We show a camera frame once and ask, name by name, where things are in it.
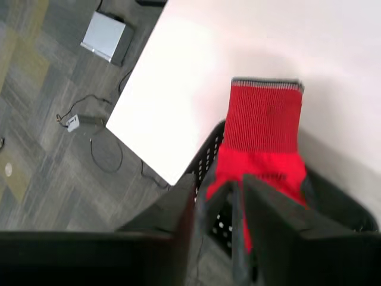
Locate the red and gray work glove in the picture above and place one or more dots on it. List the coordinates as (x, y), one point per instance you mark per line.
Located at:
(262, 125)

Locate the black device at corner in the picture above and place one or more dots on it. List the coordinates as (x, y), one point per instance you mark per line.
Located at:
(336, 202)

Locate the silver flat box device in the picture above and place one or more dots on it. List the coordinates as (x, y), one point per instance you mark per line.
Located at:
(102, 37)

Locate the small gray power adapter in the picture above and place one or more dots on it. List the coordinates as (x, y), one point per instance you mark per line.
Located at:
(73, 122)

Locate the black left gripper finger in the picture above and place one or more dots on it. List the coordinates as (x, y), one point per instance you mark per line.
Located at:
(89, 259)
(312, 262)

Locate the white round floor marker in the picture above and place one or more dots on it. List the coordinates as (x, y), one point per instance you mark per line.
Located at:
(8, 169)

